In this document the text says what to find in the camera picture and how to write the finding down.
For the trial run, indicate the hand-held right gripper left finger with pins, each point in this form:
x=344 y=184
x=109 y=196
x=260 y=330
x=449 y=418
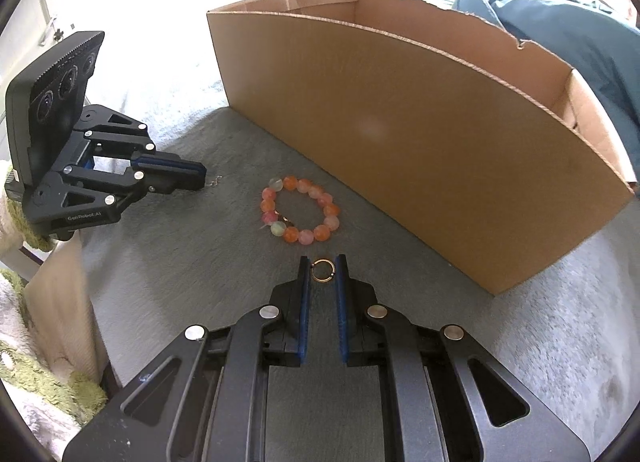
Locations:
x=303 y=312

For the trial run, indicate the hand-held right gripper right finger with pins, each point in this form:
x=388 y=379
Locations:
x=342 y=312

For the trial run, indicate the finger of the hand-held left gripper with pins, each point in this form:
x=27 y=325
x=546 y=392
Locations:
x=170 y=164
x=175 y=184

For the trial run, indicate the cardboard box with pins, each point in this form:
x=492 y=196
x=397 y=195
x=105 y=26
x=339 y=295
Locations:
x=425 y=141

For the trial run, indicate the grey fleece blanket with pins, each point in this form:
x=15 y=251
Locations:
x=200 y=252

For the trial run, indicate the beige bed base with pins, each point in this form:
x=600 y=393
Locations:
x=65 y=302

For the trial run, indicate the white green fluffy robe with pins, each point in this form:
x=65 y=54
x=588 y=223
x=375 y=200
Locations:
x=30 y=392

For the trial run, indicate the teal duvet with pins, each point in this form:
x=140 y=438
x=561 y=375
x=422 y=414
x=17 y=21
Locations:
x=550 y=26

